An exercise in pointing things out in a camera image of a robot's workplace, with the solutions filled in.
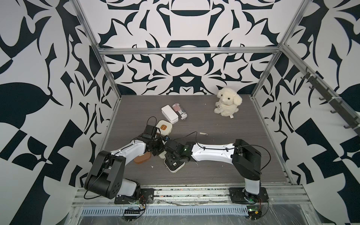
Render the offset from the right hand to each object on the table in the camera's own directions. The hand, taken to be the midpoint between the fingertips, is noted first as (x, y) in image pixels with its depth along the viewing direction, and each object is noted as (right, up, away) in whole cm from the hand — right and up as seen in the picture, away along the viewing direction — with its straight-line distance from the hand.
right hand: (167, 154), depth 84 cm
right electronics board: (+45, -25, -13) cm, 53 cm away
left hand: (-1, +5, +6) cm, 8 cm away
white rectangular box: (0, +23, +19) cm, 30 cm away
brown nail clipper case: (-15, -3, +1) cm, 15 cm away
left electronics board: (-18, -27, -12) cm, 34 cm away
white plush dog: (+40, +30, +13) cm, 52 cm away
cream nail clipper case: (-3, +14, +15) cm, 20 cm away
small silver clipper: (+24, +10, +14) cm, 29 cm away
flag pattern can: (+8, +24, +21) cm, 33 cm away
